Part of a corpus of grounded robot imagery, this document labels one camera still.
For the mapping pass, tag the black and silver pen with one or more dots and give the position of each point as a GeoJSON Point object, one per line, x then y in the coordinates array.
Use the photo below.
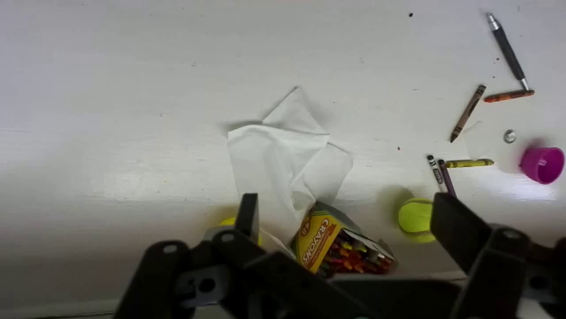
{"type": "Point", "coordinates": [507, 51]}

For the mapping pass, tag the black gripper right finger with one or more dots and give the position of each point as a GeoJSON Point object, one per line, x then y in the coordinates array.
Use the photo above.
{"type": "Point", "coordinates": [495, 267]}

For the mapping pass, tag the white paper napkin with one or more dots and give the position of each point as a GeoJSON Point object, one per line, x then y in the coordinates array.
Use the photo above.
{"type": "Point", "coordinates": [276, 153]}

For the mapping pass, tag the black crayon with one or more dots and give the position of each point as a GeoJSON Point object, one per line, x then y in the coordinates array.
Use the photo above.
{"type": "Point", "coordinates": [433, 171]}

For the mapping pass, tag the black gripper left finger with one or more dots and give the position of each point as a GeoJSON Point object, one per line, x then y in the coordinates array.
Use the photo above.
{"type": "Point", "coordinates": [247, 277]}

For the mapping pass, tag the orange crayon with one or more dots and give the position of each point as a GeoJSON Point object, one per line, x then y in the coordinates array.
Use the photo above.
{"type": "Point", "coordinates": [507, 95]}

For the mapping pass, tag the yellow-green tennis ball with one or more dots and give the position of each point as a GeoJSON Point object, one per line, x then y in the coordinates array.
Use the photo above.
{"type": "Point", "coordinates": [414, 219]}

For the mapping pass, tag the small magenta cup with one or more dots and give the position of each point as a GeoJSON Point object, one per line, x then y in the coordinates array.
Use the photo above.
{"type": "Point", "coordinates": [541, 164]}

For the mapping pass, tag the small yellow cup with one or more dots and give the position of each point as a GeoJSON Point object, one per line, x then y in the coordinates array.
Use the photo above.
{"type": "Point", "coordinates": [226, 223]}

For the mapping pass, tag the small silver round cap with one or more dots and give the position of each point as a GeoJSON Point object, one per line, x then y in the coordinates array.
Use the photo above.
{"type": "Point", "coordinates": [509, 137]}

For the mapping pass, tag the brown crayon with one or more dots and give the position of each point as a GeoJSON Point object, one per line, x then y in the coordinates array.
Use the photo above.
{"type": "Point", "coordinates": [469, 113]}

